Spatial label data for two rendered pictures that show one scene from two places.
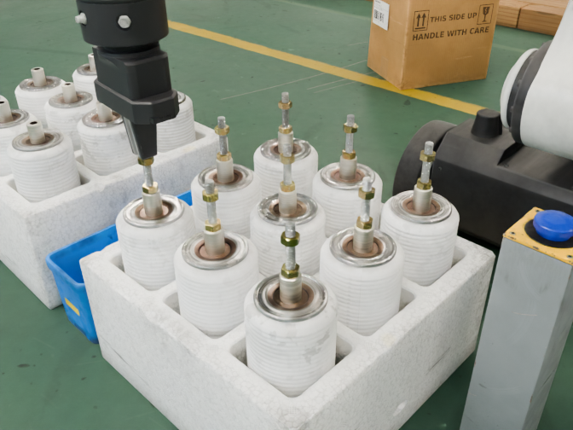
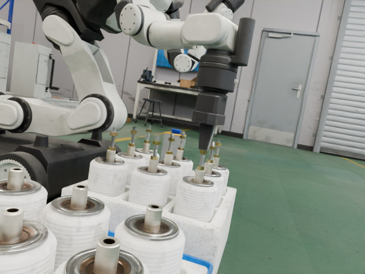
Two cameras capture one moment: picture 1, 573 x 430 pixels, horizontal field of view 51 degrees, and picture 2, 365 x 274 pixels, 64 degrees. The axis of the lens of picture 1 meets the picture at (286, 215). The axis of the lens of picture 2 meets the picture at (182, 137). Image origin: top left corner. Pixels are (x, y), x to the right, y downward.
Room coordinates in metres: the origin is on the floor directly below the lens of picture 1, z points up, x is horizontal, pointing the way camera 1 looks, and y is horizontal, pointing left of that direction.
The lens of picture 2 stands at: (1.01, 0.72, 0.42)
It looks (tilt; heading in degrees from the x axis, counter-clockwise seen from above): 6 degrees down; 240
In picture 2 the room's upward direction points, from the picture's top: 9 degrees clockwise
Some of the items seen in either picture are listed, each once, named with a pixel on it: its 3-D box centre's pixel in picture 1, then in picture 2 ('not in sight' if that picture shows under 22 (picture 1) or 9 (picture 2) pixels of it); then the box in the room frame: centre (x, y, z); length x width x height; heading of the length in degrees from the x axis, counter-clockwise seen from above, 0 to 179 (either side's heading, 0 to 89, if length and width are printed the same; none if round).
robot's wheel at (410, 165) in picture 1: (431, 173); (16, 184); (1.00, -0.28, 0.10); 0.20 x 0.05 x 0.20; 137
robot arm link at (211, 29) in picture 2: not in sight; (208, 33); (0.66, 0.14, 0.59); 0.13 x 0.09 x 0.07; 113
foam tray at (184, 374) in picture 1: (288, 307); (158, 217); (0.63, 0.00, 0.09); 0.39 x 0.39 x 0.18; 46
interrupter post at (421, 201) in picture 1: (422, 198); (146, 148); (0.63, -0.17, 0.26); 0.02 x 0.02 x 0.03
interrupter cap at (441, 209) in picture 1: (420, 206); (145, 151); (0.63, -0.17, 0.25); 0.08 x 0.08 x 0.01
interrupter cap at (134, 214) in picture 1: (153, 211); (197, 181); (0.63, 0.17, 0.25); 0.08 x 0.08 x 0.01
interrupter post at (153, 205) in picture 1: (152, 202); (199, 176); (0.63, 0.17, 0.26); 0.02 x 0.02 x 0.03
